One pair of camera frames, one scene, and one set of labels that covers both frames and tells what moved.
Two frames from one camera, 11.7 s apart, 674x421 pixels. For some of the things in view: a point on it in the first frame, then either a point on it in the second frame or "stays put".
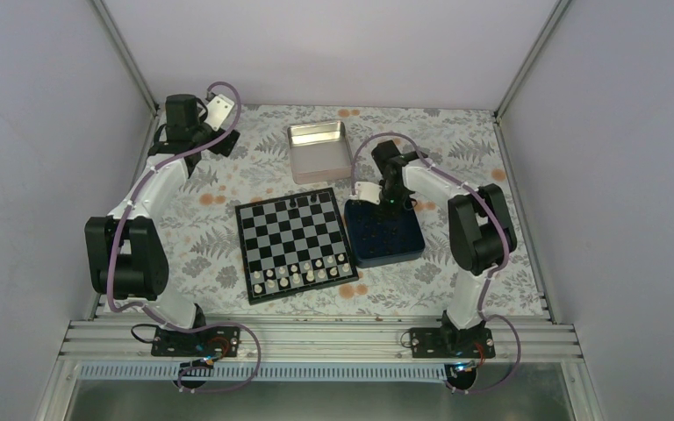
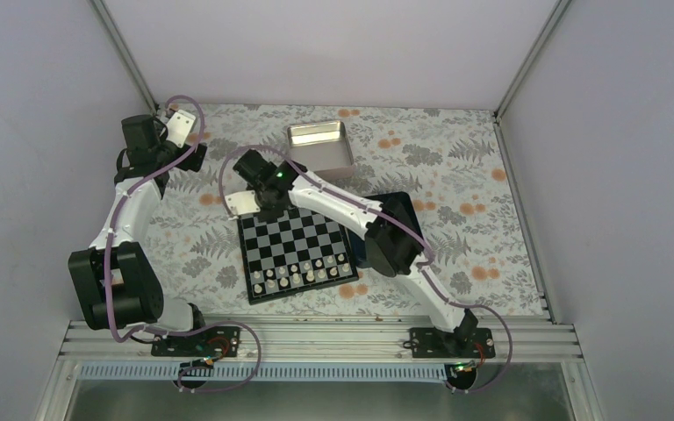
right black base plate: x=444 y=343 stays put
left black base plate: x=215 y=341 stays put
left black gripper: x=225 y=149 -> x=197 y=161
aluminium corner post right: x=561 y=7 stays put
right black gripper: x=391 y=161 -> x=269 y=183
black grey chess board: x=294 y=245 stays put
